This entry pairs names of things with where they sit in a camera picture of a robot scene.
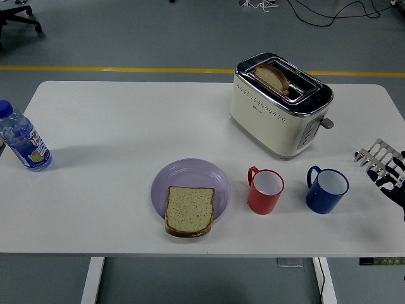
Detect cream chrome toaster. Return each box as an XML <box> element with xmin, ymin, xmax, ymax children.
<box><xmin>230</xmin><ymin>52</ymin><xmax>335</xmax><ymax>161</ymax></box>

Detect black floor cable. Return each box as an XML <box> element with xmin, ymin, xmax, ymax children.
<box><xmin>286</xmin><ymin>0</ymin><xmax>405</xmax><ymax>29</ymax></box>

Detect black cable by table leg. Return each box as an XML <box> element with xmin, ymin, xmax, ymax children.
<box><xmin>316</xmin><ymin>258</ymin><xmax>327</xmax><ymax>304</ymax></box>

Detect blue enamel cup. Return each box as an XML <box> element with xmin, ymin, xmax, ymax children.
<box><xmin>305</xmin><ymin>165</ymin><xmax>350</xmax><ymax>215</ymax></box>

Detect black table control panel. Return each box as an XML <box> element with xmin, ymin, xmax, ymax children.
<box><xmin>359</xmin><ymin>257</ymin><xmax>405</xmax><ymax>266</ymax></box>

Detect red enamel cup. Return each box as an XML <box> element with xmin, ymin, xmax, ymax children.
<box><xmin>247</xmin><ymin>165</ymin><xmax>285</xmax><ymax>215</ymax></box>

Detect white table leg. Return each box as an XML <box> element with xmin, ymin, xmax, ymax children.
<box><xmin>80</xmin><ymin>256</ymin><xmax>106</xmax><ymax>304</ymax></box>
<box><xmin>312</xmin><ymin>256</ymin><xmax>338</xmax><ymax>304</ymax></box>

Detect purple round plate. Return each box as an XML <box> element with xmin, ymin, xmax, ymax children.
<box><xmin>150</xmin><ymin>158</ymin><xmax>232</xmax><ymax>222</ymax></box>

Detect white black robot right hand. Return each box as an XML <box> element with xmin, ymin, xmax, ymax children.
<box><xmin>368</xmin><ymin>150</ymin><xmax>405</xmax><ymax>220</ymax></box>

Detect white floor cables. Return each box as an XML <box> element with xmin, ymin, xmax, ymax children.
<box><xmin>239</xmin><ymin>0</ymin><xmax>280</xmax><ymax>14</ymax></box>

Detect grey box under table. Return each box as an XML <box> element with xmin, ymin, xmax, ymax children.
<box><xmin>277</xmin><ymin>258</ymin><xmax>304</xmax><ymax>269</ymax></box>

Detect blue-capped plastic drink bottle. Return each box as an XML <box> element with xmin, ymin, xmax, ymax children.
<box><xmin>0</xmin><ymin>99</ymin><xmax>53</xmax><ymax>173</ymax></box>

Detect square bread slice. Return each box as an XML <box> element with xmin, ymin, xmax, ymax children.
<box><xmin>164</xmin><ymin>186</ymin><xmax>216</xmax><ymax>238</ymax></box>

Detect silver metal toast rack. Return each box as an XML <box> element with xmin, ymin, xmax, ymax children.
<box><xmin>354</xmin><ymin>138</ymin><xmax>405</xmax><ymax>178</ymax></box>

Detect rounded bread slice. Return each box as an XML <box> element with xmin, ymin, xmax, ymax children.
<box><xmin>254</xmin><ymin>62</ymin><xmax>290</xmax><ymax>96</ymax></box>

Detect black office chair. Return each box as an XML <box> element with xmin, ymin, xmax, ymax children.
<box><xmin>0</xmin><ymin>0</ymin><xmax>43</xmax><ymax>49</ymax></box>

